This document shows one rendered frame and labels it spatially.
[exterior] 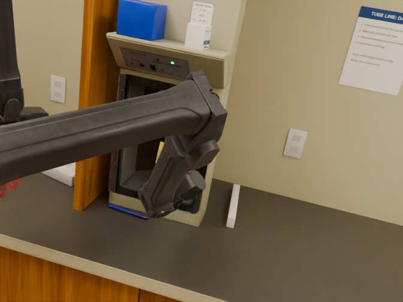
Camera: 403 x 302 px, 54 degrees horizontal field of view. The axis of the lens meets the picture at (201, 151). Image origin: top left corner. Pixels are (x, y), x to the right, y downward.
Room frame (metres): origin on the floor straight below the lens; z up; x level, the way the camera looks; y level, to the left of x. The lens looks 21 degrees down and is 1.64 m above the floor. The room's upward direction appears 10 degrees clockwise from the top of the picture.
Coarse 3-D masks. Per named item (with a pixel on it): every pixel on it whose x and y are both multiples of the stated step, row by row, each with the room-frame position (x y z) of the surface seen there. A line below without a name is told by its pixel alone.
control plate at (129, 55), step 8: (120, 48) 1.07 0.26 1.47; (128, 56) 1.09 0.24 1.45; (136, 56) 1.08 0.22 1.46; (144, 56) 1.07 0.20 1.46; (152, 56) 1.06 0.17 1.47; (160, 56) 1.05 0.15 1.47; (128, 64) 1.12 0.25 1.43; (136, 64) 1.11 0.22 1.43; (144, 64) 1.10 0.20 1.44; (152, 64) 1.09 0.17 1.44; (160, 64) 1.08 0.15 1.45; (168, 64) 1.07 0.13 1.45; (176, 64) 1.06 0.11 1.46; (184, 64) 1.05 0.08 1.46; (152, 72) 1.11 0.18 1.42; (160, 72) 1.10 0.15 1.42; (168, 72) 1.10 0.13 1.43; (176, 72) 1.09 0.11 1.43; (184, 72) 1.08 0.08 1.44
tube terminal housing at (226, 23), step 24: (144, 0) 1.16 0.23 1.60; (168, 0) 1.15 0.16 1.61; (192, 0) 1.13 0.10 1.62; (216, 0) 1.12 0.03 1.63; (240, 0) 1.11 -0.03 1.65; (168, 24) 1.14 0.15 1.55; (216, 24) 1.12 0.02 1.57; (240, 24) 1.19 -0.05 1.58; (216, 48) 1.12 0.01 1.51; (120, 72) 1.17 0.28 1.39; (144, 72) 1.15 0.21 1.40; (168, 216) 1.13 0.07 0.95; (192, 216) 1.12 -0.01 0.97
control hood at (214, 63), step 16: (112, 32) 1.08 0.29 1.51; (112, 48) 1.08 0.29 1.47; (128, 48) 1.06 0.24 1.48; (144, 48) 1.05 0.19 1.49; (160, 48) 1.03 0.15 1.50; (176, 48) 1.02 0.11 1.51; (192, 48) 1.05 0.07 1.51; (192, 64) 1.04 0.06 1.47; (208, 64) 1.03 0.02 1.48; (224, 64) 1.02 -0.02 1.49; (208, 80) 1.08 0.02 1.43; (224, 80) 1.08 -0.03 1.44
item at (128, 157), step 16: (128, 80) 1.15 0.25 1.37; (144, 80) 1.14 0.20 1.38; (128, 96) 1.15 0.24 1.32; (144, 144) 1.14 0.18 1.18; (128, 160) 1.14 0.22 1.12; (144, 160) 1.14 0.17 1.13; (128, 176) 1.14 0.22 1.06; (144, 176) 1.13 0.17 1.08; (128, 192) 1.14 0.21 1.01; (192, 208) 1.11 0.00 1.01
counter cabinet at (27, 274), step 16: (0, 256) 0.93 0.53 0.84; (16, 256) 0.92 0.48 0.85; (32, 256) 0.92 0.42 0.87; (0, 272) 0.93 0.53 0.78; (16, 272) 0.92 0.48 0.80; (32, 272) 0.92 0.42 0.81; (48, 272) 0.91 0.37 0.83; (64, 272) 0.90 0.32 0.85; (80, 272) 0.89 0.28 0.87; (0, 288) 0.93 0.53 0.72; (16, 288) 0.92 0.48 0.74; (32, 288) 0.92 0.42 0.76; (48, 288) 0.91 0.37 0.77; (64, 288) 0.90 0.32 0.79; (80, 288) 0.89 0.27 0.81; (96, 288) 0.88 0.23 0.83; (112, 288) 0.87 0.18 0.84; (128, 288) 0.87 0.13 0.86
